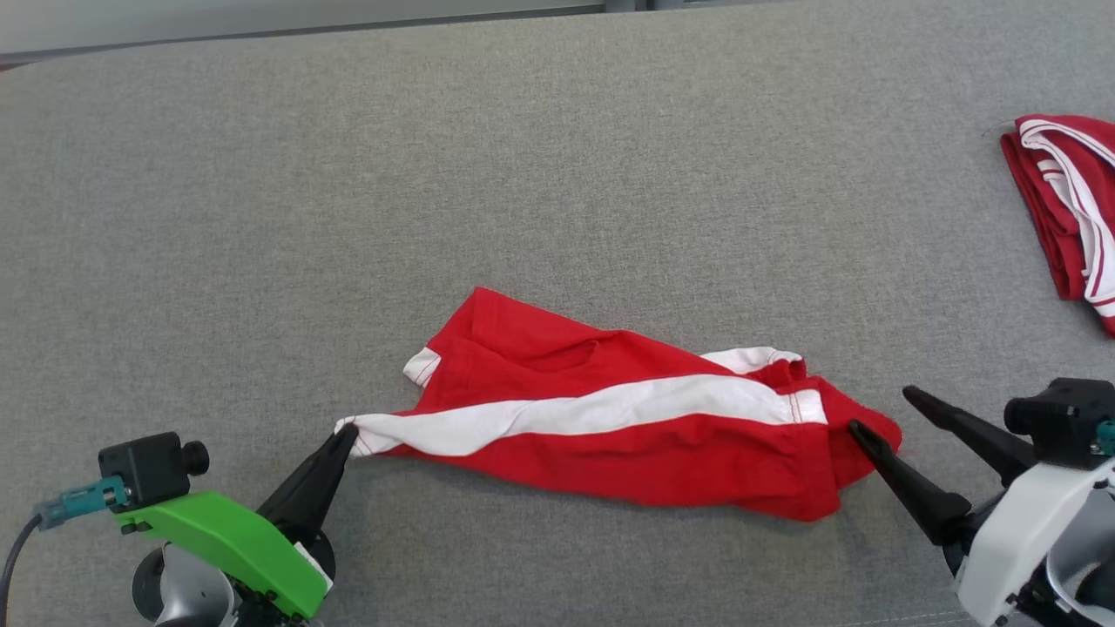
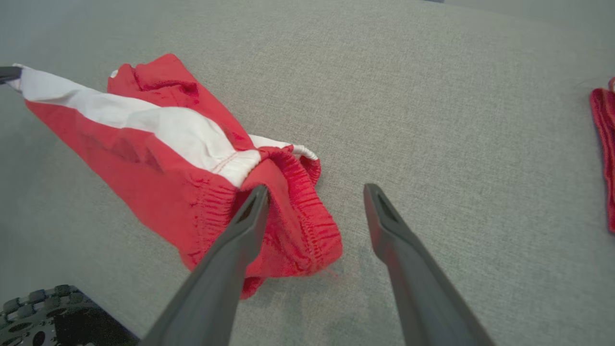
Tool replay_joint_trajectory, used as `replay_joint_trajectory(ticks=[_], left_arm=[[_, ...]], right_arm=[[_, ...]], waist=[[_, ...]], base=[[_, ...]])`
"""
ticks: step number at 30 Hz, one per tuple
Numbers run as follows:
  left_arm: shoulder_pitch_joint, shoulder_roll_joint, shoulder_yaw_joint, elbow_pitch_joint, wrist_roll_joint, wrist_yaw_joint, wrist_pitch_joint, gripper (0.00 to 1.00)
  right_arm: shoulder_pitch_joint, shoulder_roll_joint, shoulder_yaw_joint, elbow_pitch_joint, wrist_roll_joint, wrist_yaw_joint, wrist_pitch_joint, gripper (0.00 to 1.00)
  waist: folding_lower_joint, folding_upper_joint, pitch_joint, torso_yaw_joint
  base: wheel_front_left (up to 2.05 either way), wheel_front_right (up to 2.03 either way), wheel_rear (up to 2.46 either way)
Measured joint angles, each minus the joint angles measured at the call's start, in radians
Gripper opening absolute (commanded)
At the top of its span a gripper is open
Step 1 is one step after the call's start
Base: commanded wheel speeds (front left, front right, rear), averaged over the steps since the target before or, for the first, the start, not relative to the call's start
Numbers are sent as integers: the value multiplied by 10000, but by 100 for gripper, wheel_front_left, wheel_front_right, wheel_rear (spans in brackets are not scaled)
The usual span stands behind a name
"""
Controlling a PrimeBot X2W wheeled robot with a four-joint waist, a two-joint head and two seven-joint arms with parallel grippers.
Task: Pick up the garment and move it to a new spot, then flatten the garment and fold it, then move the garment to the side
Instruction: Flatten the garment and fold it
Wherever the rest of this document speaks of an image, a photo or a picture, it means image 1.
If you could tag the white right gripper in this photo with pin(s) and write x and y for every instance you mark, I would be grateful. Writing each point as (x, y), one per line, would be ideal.
(1010, 540)

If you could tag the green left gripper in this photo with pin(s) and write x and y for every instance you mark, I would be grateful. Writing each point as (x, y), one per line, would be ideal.
(235, 544)

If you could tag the red t-shirt with white sleeves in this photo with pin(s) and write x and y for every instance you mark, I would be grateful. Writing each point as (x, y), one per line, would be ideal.
(1058, 226)

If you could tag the red shorts with white stripe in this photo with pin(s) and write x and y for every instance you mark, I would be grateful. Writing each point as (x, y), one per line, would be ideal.
(610, 461)

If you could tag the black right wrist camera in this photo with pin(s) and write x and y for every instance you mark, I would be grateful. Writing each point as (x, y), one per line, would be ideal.
(1058, 418)

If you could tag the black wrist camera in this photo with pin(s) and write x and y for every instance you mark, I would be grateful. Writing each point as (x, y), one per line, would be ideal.
(1058, 418)
(148, 470)

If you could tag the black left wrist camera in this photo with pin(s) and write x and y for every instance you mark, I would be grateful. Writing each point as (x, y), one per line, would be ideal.
(148, 470)

